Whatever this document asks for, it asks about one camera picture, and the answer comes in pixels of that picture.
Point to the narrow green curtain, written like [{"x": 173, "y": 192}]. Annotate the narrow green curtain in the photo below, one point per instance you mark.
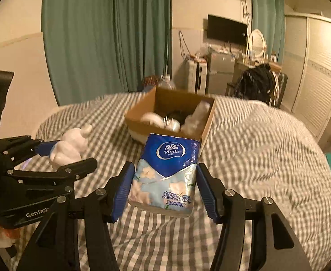
[{"x": 267, "y": 19}]

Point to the chair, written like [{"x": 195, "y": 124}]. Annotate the chair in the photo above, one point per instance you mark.
[{"x": 281, "y": 87}]

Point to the white bear toy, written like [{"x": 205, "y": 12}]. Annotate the white bear toy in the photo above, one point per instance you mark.
[{"x": 69, "y": 146}]

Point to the blue tissue packet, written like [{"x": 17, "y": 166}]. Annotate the blue tissue packet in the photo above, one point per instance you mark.
[{"x": 165, "y": 175}]

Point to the dark patterned bag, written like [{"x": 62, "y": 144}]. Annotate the dark patterned bag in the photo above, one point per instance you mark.
[{"x": 151, "y": 81}]

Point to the wide green curtain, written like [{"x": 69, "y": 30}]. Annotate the wide green curtain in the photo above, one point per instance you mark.
[{"x": 78, "y": 39}]

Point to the green window curtain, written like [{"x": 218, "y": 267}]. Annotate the green window curtain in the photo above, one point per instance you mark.
[{"x": 142, "y": 34}]

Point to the grey small fridge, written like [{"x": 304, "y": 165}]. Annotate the grey small fridge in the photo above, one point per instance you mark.
[{"x": 220, "y": 73}]

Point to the clear water jug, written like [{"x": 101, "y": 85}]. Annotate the clear water jug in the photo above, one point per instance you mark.
[{"x": 166, "y": 82}]

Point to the black backpack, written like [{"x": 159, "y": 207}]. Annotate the black backpack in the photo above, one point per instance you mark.
[{"x": 255, "y": 83}]

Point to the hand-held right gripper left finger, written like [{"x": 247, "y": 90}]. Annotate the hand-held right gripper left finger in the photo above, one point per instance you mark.
[{"x": 124, "y": 192}]

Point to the white louvred wardrobe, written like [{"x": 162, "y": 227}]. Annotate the white louvred wardrobe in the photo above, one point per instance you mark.
[{"x": 317, "y": 76}]

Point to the checkered bed blanket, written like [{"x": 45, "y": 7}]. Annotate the checkered bed blanket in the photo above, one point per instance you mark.
[{"x": 267, "y": 161}]

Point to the black wall television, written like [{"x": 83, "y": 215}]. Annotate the black wall television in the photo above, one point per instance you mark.
[{"x": 227, "y": 29}]

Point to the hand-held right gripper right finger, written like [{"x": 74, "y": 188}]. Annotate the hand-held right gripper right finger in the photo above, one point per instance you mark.
[{"x": 207, "y": 192}]

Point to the white oval vanity mirror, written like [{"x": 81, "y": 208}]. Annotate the white oval vanity mirror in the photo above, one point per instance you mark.
[{"x": 257, "y": 43}]

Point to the white cloth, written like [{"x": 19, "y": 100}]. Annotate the white cloth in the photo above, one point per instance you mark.
[{"x": 196, "y": 115}]

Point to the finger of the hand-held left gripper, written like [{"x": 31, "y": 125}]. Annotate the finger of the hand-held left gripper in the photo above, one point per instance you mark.
[
  {"x": 42, "y": 147},
  {"x": 69, "y": 170}
]

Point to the black plastic bag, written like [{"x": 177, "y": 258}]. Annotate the black plastic bag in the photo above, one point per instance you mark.
[{"x": 181, "y": 115}]

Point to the brown cardboard box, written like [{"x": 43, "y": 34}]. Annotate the brown cardboard box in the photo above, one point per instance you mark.
[{"x": 168, "y": 98}]

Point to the clear plastic bag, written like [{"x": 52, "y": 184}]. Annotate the clear plastic bag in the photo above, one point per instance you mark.
[{"x": 203, "y": 52}]

